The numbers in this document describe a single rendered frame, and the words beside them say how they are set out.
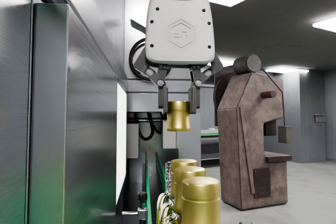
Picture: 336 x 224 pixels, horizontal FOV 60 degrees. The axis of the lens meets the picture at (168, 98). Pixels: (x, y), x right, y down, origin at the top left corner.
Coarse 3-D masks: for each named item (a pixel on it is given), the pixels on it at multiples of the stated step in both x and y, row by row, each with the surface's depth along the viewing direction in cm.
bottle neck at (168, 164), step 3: (165, 162) 49; (168, 162) 48; (168, 165) 48; (168, 168) 48; (165, 171) 48; (168, 171) 48; (165, 174) 48; (168, 174) 48; (165, 177) 48; (168, 177) 48; (168, 180) 48; (168, 183) 48; (168, 186) 48; (165, 189) 48; (168, 189) 48; (168, 192) 47
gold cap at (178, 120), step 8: (168, 104) 43; (176, 104) 42; (184, 104) 42; (168, 112) 43; (176, 112) 42; (184, 112) 42; (168, 120) 43; (176, 120) 42; (184, 120) 42; (168, 128) 42; (176, 128) 42; (184, 128) 42
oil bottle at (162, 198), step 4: (164, 192) 48; (160, 196) 48; (164, 196) 47; (168, 196) 47; (160, 200) 47; (164, 200) 46; (168, 200) 46; (156, 204) 50; (160, 204) 46; (156, 208) 50; (156, 212) 50; (156, 216) 50; (156, 220) 50
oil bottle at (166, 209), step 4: (164, 204) 43; (168, 204) 42; (172, 204) 42; (160, 208) 44; (164, 208) 41; (168, 208) 41; (172, 208) 41; (160, 212) 43; (164, 212) 41; (168, 212) 40; (160, 216) 42; (164, 216) 40; (160, 220) 41
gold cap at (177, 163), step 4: (172, 160) 37; (176, 160) 37; (180, 160) 37; (184, 160) 37; (188, 160) 37; (192, 160) 37; (172, 164) 37; (176, 164) 36; (180, 164) 36; (184, 164) 36; (188, 164) 36; (192, 164) 36; (196, 164) 37; (172, 168) 37; (172, 172) 37; (172, 176) 37; (172, 180) 37; (172, 184) 36; (172, 188) 36; (172, 192) 36; (172, 196) 36
